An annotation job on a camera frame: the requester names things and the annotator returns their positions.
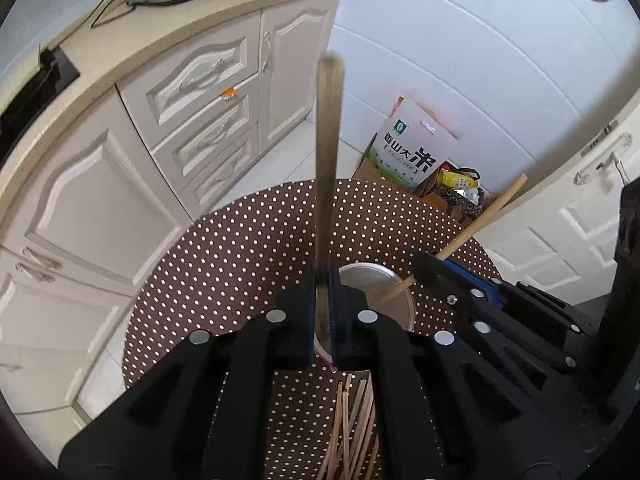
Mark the white panel door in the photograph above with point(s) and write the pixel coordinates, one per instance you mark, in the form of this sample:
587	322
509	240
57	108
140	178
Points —
560	225

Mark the small orange object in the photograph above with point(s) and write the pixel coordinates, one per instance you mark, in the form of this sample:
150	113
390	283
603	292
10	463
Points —
229	92

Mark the pink cup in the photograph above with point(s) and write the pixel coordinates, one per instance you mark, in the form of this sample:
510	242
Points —
370	272

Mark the white cabinet drawer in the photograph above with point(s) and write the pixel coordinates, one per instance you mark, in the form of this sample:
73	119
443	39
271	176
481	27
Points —
225	172
210	135
195	70

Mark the yellow bottle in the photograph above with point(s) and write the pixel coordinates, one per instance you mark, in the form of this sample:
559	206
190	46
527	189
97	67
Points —
455	176

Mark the dark brown wooden chopstick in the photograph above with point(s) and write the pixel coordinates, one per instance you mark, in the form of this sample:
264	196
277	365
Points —
327	160

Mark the large white cabinet door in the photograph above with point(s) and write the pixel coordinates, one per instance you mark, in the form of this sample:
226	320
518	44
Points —
100	200

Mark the light bamboo chopstick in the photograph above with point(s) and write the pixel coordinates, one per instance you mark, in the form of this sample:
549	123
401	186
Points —
480	222

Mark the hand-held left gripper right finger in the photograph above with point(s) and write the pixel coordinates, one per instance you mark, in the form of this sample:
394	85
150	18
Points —
334	322

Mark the black cooktop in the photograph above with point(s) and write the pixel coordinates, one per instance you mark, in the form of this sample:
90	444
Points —
35	95

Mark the brown polka dot tablecloth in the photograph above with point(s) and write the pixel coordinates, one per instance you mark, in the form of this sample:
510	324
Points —
240	260

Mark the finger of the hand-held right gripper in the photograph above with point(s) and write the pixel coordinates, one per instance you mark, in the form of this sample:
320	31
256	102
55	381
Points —
470	277
435	280

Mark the brown cardboard box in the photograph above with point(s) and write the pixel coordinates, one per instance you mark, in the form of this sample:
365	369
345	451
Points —
367	167

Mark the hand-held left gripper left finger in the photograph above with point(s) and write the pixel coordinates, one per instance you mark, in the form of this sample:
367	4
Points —
309	322

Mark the pile of bamboo chopsticks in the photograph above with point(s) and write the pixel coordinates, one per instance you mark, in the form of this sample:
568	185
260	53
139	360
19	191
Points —
345	435

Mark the white rice bag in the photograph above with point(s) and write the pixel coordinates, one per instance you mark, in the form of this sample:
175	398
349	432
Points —
412	147

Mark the narrow white cabinet door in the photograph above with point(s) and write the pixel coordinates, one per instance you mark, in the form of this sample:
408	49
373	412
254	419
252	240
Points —
295	70

